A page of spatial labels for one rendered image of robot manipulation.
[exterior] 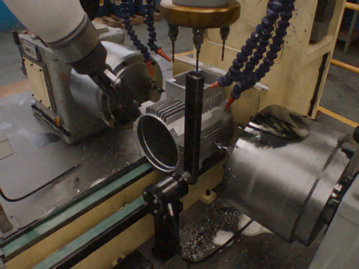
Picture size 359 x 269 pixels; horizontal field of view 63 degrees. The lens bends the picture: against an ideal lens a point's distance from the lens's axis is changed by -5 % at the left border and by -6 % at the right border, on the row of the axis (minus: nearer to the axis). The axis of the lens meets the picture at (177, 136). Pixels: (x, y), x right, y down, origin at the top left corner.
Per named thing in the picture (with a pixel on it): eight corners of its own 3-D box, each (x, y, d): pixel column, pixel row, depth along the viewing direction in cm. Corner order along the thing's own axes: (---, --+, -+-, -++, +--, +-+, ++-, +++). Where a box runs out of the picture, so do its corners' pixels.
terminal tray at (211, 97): (195, 90, 88) (196, 66, 84) (225, 103, 82) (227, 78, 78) (164, 104, 81) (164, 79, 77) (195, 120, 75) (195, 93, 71)
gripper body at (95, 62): (106, 38, 56) (129, 72, 63) (83, 30, 61) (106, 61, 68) (79, 67, 54) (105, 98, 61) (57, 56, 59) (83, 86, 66)
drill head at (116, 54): (109, 85, 126) (103, 25, 112) (172, 118, 106) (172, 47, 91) (54, 107, 112) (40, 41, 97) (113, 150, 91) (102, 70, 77)
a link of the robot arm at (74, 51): (68, 5, 56) (85, 28, 61) (34, 38, 54) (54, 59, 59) (94, 12, 51) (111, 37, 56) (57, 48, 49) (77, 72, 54)
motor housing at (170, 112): (183, 129, 99) (184, 74, 89) (231, 155, 89) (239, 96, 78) (134, 156, 88) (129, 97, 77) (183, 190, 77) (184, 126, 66)
